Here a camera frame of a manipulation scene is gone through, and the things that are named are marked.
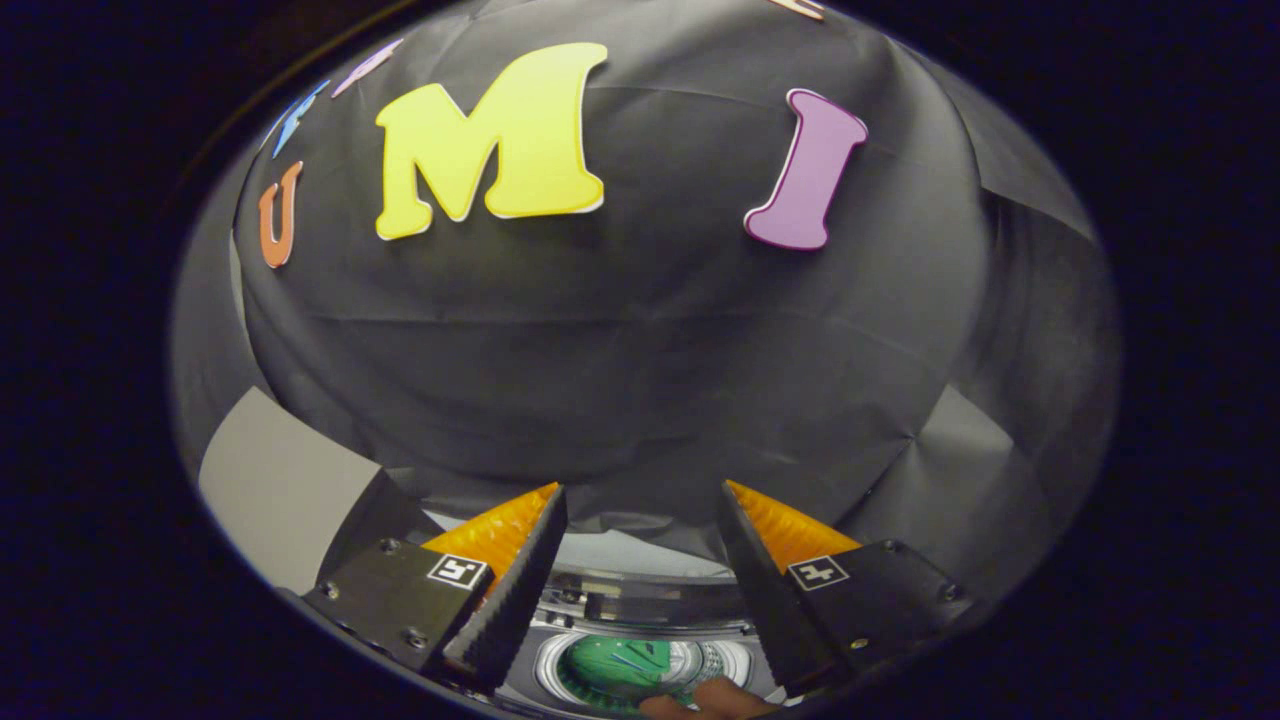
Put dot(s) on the grey cabinet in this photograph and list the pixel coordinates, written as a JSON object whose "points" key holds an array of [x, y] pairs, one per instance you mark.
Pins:
{"points": [[280, 490]]}

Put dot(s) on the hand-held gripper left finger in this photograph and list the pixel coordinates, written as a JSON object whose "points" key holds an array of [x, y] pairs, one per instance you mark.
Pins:
{"points": [[510, 600]]}

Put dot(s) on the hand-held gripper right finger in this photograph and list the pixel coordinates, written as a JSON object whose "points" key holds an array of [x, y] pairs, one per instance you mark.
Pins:
{"points": [[770, 600]]}

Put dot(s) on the dark grey washing machine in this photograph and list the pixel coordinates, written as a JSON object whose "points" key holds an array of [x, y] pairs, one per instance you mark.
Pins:
{"points": [[546, 668]]}

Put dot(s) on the green polo shirt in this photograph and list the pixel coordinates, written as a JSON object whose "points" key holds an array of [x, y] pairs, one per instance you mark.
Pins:
{"points": [[610, 670]]}

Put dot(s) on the black backdrop cloth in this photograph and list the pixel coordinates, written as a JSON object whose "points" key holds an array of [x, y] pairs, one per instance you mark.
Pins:
{"points": [[620, 350]]}

